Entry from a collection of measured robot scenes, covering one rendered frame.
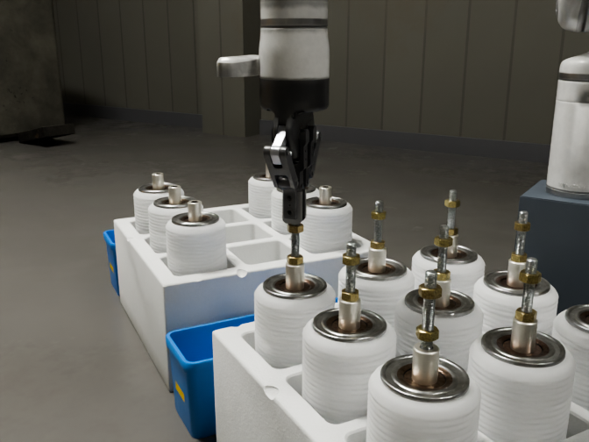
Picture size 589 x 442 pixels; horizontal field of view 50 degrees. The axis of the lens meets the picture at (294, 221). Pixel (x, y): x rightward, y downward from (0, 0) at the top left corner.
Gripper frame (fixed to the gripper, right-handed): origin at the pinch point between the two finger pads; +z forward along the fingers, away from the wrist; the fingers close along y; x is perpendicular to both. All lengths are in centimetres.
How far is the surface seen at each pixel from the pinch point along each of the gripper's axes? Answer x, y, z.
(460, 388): -20.6, -17.3, 9.5
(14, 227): 111, 74, 35
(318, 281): -2.4, 1.8, 9.7
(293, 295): -0.9, -3.0, 9.7
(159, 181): 40, 37, 8
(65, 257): 81, 57, 35
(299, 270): -0.9, -0.8, 7.5
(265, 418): -0.5, -11.0, 20.7
